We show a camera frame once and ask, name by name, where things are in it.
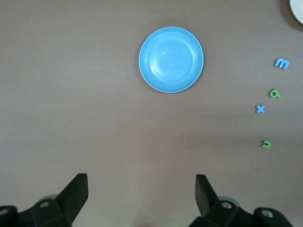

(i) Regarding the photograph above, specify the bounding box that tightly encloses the green letter D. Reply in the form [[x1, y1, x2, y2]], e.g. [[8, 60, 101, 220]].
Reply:
[[268, 88, 282, 99]]

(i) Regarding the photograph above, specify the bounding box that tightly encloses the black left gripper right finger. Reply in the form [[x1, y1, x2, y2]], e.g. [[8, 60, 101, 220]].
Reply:
[[189, 174, 294, 227]]

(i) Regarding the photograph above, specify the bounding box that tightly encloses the blue plate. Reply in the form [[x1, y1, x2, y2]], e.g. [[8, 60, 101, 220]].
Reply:
[[138, 26, 205, 94]]

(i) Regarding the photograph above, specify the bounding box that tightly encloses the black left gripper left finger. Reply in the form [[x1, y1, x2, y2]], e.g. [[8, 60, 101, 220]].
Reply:
[[0, 173, 89, 227]]

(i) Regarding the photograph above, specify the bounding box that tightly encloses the beige plate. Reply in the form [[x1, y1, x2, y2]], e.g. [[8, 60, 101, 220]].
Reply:
[[289, 0, 303, 25]]

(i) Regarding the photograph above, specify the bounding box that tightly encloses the blue lowercase letter m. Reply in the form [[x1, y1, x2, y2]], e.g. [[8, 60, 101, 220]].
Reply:
[[274, 58, 290, 70]]

